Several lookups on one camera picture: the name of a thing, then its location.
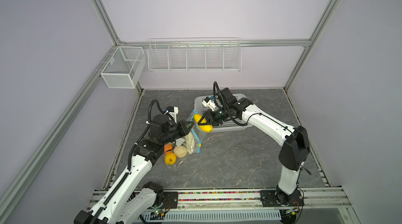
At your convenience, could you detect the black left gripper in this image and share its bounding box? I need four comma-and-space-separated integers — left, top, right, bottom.
161, 119, 194, 145

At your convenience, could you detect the white perforated plastic basket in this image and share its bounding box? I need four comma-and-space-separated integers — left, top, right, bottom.
194, 93, 253, 133

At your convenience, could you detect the yellow lemon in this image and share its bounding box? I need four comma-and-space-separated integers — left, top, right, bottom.
164, 152, 177, 165

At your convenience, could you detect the clear zip top bag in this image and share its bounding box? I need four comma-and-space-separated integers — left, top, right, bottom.
163, 110, 207, 168

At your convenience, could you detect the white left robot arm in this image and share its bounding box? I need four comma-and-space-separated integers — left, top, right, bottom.
74, 120, 194, 224

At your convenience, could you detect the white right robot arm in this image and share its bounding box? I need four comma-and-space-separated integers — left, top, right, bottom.
194, 97, 311, 196

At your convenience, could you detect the small white mesh basket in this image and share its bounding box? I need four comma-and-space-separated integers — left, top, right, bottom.
100, 46, 146, 89

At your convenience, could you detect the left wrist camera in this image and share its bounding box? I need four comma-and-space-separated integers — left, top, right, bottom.
149, 106, 179, 137

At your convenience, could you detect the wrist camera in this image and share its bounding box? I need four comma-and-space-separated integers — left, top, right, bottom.
149, 106, 179, 137
202, 88, 237, 113

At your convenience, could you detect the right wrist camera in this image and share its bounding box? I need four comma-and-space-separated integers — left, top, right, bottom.
202, 88, 237, 113

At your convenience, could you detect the long white wire shelf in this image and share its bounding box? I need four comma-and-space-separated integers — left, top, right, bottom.
148, 37, 242, 72

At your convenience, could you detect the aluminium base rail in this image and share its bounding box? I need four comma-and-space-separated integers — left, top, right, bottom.
92, 187, 352, 214

